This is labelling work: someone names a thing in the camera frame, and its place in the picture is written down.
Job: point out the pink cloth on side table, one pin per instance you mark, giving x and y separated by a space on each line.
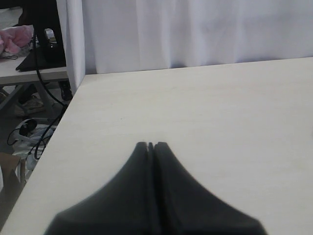
14 39

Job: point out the white power strip clutter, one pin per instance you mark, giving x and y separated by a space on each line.
30 138

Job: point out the white backdrop curtain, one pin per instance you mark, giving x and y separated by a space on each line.
104 36

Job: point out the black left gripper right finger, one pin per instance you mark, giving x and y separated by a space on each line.
188 208

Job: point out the cardboard box on floor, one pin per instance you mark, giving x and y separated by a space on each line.
13 174

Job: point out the white side table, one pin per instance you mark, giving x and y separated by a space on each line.
9 76

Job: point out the black stand on side table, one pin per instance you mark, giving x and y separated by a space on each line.
48 49

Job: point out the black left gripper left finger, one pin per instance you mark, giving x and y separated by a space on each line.
126 205

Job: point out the white sneaker on floor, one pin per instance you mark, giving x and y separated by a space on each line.
32 106

